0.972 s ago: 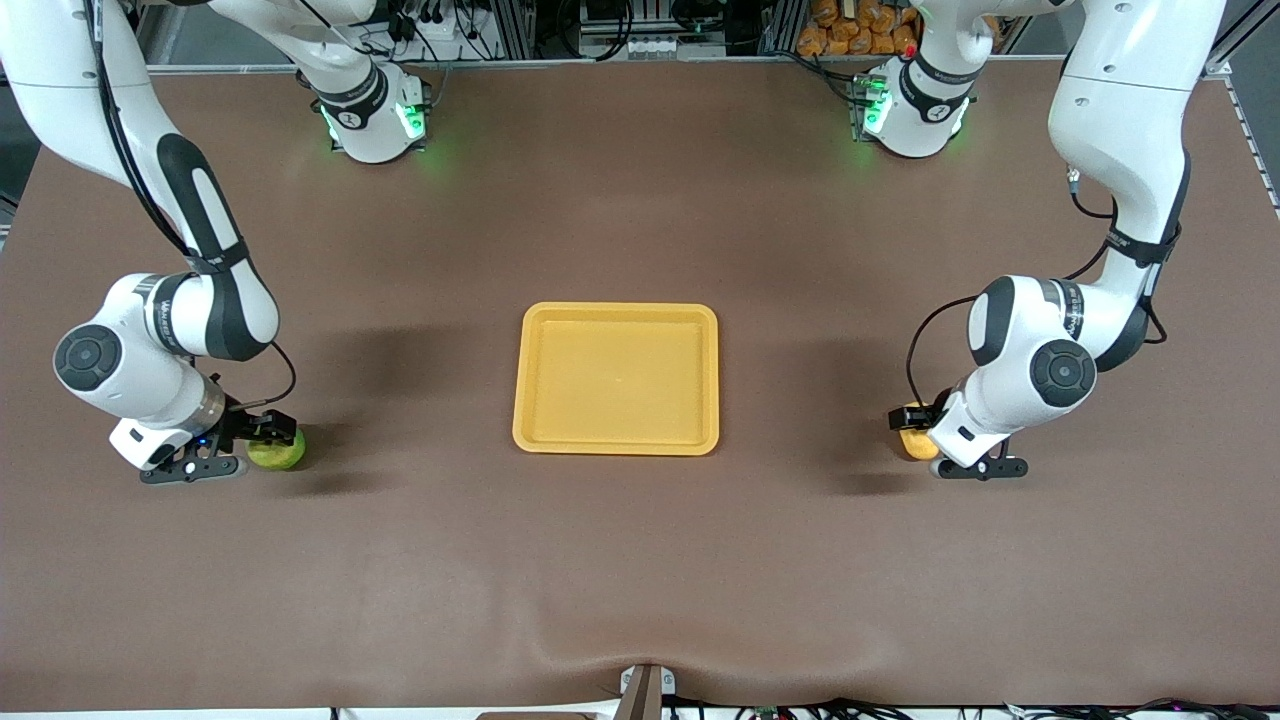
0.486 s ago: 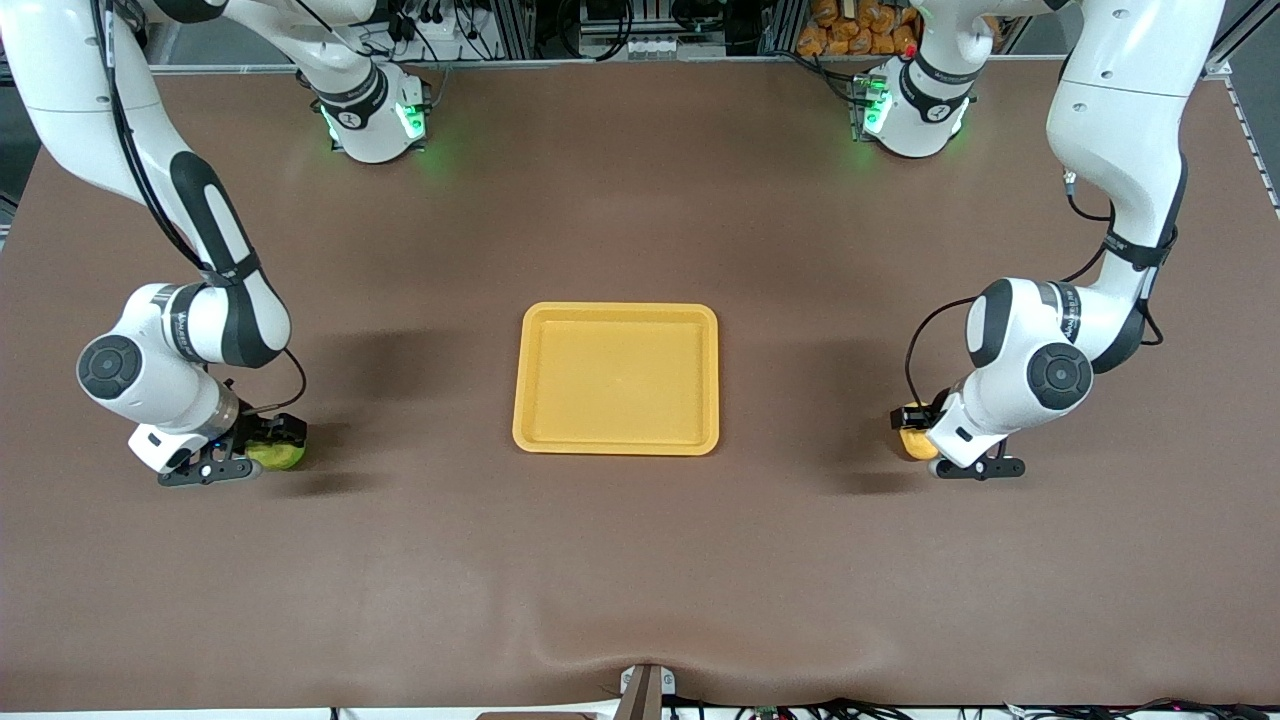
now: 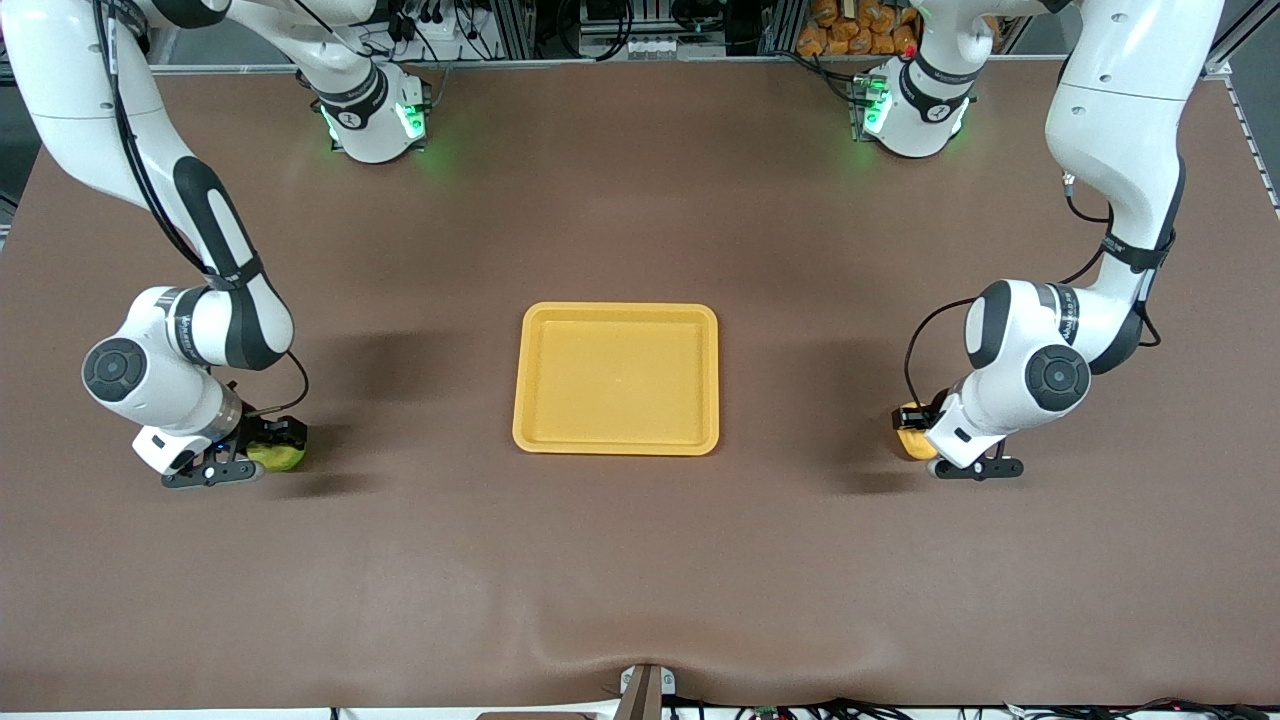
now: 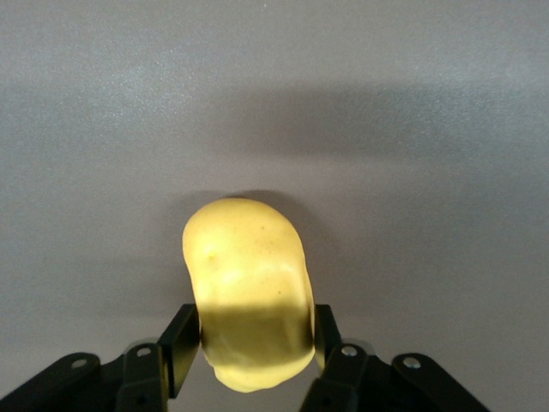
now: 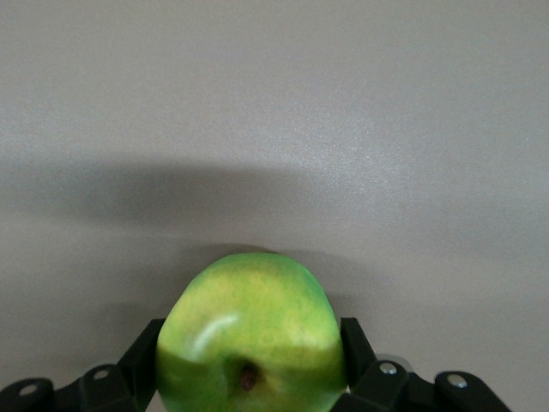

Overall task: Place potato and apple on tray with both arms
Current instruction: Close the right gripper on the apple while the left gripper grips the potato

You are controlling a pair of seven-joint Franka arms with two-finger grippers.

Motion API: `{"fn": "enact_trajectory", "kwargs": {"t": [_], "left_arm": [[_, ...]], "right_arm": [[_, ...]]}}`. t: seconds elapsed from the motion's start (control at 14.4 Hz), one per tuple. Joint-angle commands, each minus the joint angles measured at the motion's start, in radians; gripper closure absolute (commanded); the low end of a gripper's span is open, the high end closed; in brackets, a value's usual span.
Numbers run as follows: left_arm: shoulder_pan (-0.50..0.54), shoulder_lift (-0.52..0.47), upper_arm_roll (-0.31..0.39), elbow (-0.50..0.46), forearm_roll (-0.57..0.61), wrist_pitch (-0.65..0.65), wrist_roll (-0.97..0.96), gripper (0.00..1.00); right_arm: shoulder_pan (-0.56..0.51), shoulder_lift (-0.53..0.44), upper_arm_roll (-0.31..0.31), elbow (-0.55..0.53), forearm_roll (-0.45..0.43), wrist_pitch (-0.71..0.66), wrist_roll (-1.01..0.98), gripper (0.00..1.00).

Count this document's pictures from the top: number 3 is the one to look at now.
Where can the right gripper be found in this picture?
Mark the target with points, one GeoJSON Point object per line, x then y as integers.
{"type": "Point", "coordinates": [262, 430]}

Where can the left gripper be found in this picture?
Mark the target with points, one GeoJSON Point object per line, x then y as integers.
{"type": "Point", "coordinates": [925, 414]}

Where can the green apple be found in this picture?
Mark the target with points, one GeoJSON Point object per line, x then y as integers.
{"type": "Point", "coordinates": [280, 457]}

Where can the yellow potato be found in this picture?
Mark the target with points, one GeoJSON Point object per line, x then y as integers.
{"type": "Point", "coordinates": [912, 443]}

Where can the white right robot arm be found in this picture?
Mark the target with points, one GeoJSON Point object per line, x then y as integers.
{"type": "Point", "coordinates": [150, 375]}

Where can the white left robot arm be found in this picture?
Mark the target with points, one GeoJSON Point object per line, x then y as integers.
{"type": "Point", "coordinates": [1120, 110]}

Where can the yellow plastic tray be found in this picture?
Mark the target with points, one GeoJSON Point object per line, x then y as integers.
{"type": "Point", "coordinates": [617, 380]}

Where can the brown table cover mat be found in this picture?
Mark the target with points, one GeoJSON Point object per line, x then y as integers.
{"type": "Point", "coordinates": [640, 570]}

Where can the bag of orange objects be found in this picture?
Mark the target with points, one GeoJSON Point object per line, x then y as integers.
{"type": "Point", "coordinates": [855, 28]}

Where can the metal table edge clamp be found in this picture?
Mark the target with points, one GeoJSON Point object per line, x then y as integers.
{"type": "Point", "coordinates": [646, 692]}

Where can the white power strip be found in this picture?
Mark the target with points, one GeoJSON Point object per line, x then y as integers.
{"type": "Point", "coordinates": [440, 25]}

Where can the white terminal strip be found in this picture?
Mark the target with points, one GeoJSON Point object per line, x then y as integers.
{"type": "Point", "coordinates": [655, 47]}

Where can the aluminium frame post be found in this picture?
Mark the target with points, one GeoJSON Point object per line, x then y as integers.
{"type": "Point", "coordinates": [782, 25]}
{"type": "Point", "coordinates": [515, 28]}

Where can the metal corner bracket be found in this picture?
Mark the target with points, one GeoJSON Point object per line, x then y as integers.
{"type": "Point", "coordinates": [1222, 66]}

